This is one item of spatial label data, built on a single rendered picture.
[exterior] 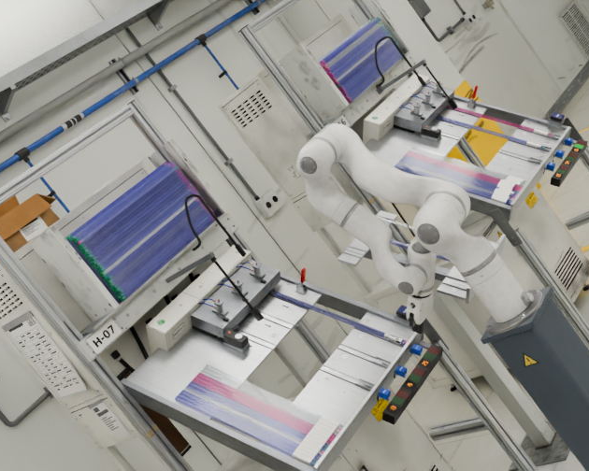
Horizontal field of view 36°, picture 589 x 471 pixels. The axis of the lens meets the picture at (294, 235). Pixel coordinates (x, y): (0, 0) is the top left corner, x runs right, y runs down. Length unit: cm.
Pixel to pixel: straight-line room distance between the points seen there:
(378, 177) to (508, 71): 520
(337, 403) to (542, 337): 64
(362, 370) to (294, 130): 136
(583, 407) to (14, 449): 256
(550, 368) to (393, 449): 79
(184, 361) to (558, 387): 116
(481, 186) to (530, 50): 452
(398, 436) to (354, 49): 170
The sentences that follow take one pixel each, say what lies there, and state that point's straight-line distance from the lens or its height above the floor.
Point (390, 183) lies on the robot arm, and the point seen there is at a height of 122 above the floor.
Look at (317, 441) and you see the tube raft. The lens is 269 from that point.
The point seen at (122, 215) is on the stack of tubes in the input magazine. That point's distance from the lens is 302.
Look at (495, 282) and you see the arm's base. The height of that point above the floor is 83.
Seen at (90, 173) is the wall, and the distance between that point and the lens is 485.
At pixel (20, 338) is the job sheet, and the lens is 320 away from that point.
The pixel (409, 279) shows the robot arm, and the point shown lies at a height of 97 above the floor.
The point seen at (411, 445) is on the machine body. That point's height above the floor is 34.
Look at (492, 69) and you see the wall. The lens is 756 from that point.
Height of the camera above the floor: 164
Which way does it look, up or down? 8 degrees down
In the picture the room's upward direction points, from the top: 37 degrees counter-clockwise
